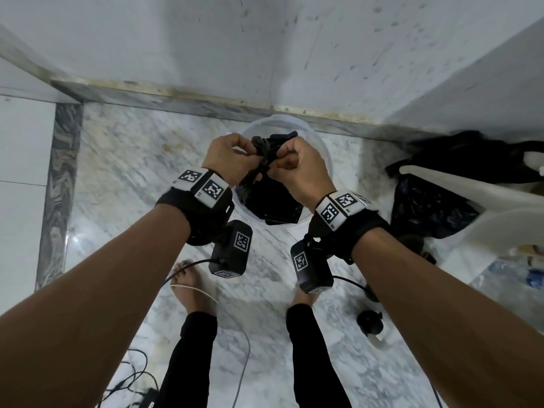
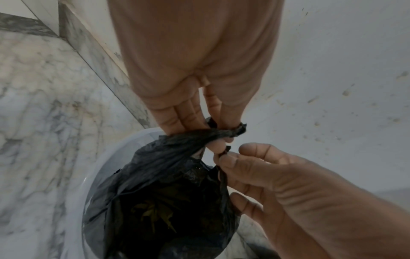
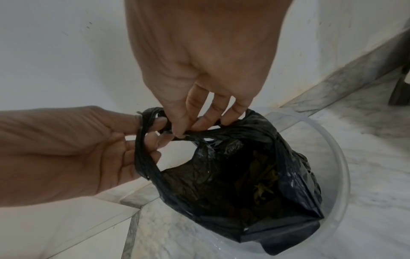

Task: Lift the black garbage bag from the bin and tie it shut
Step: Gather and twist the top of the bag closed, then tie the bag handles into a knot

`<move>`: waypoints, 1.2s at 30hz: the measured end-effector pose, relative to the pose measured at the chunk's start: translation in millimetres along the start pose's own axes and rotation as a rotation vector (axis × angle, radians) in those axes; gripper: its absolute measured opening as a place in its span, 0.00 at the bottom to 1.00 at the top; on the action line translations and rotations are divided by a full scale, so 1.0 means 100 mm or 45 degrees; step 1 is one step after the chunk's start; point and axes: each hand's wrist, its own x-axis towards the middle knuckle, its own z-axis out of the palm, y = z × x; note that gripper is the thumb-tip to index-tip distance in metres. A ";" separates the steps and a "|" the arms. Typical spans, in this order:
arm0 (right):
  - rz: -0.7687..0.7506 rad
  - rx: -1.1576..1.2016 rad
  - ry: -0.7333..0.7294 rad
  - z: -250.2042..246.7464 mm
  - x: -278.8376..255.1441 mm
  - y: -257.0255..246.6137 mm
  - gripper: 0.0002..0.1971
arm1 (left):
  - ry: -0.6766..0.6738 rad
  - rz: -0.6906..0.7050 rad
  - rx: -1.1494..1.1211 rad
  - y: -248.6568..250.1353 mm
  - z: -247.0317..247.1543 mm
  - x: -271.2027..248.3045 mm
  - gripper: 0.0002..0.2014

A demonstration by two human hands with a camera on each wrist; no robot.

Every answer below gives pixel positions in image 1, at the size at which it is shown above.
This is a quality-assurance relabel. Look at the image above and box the person's left hand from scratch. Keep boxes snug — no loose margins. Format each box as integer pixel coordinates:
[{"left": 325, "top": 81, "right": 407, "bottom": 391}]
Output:
[{"left": 202, "top": 133, "right": 264, "bottom": 188}]

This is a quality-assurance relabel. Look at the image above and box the person's right hand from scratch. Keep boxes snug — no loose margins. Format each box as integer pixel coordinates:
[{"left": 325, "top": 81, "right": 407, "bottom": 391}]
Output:
[{"left": 268, "top": 136, "right": 337, "bottom": 211}]

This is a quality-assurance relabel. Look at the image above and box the black wet garment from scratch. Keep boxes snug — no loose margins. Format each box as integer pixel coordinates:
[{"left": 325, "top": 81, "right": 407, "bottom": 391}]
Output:
[{"left": 235, "top": 131, "right": 305, "bottom": 226}]

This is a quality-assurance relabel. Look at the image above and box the person's left forearm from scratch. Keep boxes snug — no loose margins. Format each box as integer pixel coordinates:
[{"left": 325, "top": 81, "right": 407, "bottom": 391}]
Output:
[{"left": 0, "top": 204, "right": 191, "bottom": 408}]

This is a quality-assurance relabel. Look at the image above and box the person's right forearm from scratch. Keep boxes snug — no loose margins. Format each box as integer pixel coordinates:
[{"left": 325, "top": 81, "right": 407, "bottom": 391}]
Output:
[{"left": 351, "top": 227, "right": 544, "bottom": 408}]

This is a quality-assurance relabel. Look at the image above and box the clear plastic bucket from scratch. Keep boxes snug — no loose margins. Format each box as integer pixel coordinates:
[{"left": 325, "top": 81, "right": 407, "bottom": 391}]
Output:
[{"left": 231, "top": 114, "right": 333, "bottom": 227}]

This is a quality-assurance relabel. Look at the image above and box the person's right foot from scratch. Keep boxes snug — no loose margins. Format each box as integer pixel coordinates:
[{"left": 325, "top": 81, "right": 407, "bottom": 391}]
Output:
[{"left": 291, "top": 283, "right": 320, "bottom": 309}]

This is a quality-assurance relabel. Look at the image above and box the person's foot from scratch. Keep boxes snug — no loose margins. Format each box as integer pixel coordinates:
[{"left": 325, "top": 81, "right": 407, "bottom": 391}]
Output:
[
  {"left": 291, "top": 283, "right": 320, "bottom": 309},
  {"left": 169, "top": 259, "right": 218, "bottom": 317}
]

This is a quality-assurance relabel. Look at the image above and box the person's left foot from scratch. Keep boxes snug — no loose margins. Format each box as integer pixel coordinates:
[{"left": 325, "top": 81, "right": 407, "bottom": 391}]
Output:
[{"left": 169, "top": 259, "right": 218, "bottom": 317}]

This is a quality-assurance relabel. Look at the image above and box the pile of black clothes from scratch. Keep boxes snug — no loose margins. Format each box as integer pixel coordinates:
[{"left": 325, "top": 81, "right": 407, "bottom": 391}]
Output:
[{"left": 385, "top": 130, "right": 544, "bottom": 265}]

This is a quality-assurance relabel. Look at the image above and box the small black round object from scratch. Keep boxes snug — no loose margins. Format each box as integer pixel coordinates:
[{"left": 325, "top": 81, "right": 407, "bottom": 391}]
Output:
[{"left": 356, "top": 310, "right": 384, "bottom": 337}]

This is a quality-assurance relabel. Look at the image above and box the person's right leg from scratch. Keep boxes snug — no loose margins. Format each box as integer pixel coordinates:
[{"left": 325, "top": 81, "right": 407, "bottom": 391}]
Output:
[{"left": 286, "top": 303, "right": 353, "bottom": 408}]

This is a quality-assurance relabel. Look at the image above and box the person's leg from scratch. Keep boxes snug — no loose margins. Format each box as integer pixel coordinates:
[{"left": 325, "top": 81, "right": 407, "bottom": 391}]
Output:
[
  {"left": 286, "top": 303, "right": 353, "bottom": 408},
  {"left": 154, "top": 311, "right": 218, "bottom": 408}
]

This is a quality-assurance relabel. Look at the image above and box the white plastic chair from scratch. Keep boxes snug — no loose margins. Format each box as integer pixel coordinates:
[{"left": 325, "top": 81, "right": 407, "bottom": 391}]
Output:
[{"left": 399, "top": 152, "right": 544, "bottom": 263}]

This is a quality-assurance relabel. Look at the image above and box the person's left leg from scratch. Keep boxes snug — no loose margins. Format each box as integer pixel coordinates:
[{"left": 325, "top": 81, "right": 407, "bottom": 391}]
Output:
[{"left": 154, "top": 311, "right": 218, "bottom": 408}]

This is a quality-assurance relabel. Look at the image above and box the clear plastic bottle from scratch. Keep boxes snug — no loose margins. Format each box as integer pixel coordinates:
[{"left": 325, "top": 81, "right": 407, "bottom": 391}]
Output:
[{"left": 488, "top": 258, "right": 544, "bottom": 294}]

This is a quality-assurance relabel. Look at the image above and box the black left wrist strap with markers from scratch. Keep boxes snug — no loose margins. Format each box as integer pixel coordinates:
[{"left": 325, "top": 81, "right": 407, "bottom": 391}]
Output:
[{"left": 156, "top": 167, "right": 235, "bottom": 246}]

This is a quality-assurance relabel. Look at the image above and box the black wrist strap with markers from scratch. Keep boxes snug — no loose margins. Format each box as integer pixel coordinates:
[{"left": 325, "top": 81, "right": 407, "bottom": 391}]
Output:
[
  {"left": 308, "top": 190, "right": 392, "bottom": 265},
  {"left": 156, "top": 167, "right": 235, "bottom": 246}
]

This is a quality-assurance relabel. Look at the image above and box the black right wrist strap with markers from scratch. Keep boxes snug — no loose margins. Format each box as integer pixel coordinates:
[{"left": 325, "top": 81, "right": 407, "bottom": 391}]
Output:
[{"left": 308, "top": 190, "right": 392, "bottom": 265}]

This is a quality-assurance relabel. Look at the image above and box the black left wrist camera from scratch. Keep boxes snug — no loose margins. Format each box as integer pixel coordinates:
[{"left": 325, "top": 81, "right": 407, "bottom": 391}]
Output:
[{"left": 209, "top": 219, "right": 254, "bottom": 280}]

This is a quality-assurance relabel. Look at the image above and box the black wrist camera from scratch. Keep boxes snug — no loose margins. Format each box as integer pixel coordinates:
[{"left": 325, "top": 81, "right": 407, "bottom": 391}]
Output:
[
  {"left": 290, "top": 237, "right": 335, "bottom": 294},
  {"left": 209, "top": 219, "right": 254, "bottom": 280}
]

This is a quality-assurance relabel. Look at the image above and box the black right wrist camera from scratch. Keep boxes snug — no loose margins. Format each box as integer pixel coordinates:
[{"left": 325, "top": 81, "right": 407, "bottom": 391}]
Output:
[{"left": 290, "top": 237, "right": 335, "bottom": 294}]

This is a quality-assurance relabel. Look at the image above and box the black left camera cable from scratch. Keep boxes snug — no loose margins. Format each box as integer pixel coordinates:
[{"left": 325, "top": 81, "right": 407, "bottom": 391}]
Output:
[{"left": 161, "top": 258, "right": 214, "bottom": 289}]

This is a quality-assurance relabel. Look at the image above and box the black camera cable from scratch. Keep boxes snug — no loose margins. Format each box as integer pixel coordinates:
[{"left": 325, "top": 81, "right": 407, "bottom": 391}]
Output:
[
  {"left": 161, "top": 258, "right": 214, "bottom": 289},
  {"left": 332, "top": 275, "right": 369, "bottom": 294}
]

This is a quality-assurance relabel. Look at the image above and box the black right camera cable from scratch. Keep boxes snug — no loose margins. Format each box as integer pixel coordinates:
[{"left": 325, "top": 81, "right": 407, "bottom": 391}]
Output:
[{"left": 332, "top": 275, "right": 369, "bottom": 294}]

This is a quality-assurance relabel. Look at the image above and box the white cable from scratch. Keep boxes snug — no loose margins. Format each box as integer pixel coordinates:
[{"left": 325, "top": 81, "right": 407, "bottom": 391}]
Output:
[{"left": 169, "top": 284, "right": 252, "bottom": 408}]

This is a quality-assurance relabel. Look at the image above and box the black cable bundle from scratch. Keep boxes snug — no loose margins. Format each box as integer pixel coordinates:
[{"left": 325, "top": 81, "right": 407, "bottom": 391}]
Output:
[{"left": 97, "top": 348, "right": 161, "bottom": 408}]

